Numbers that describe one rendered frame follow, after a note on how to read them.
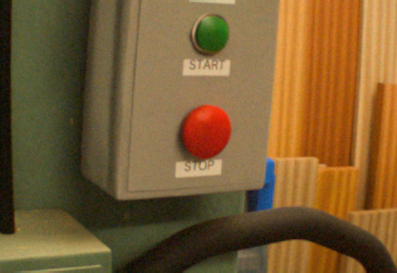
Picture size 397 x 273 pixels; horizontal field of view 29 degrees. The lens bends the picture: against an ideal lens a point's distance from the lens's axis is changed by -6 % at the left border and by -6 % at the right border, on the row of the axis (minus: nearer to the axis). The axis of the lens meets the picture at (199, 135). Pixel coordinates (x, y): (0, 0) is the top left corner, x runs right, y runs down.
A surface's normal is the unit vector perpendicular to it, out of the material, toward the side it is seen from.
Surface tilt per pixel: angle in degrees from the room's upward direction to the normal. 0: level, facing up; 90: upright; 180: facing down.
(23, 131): 90
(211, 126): 90
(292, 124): 87
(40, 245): 0
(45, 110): 90
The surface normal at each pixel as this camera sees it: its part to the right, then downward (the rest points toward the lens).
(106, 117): -0.87, 0.04
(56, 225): 0.07, -0.98
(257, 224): 0.45, -0.43
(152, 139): 0.50, 0.22
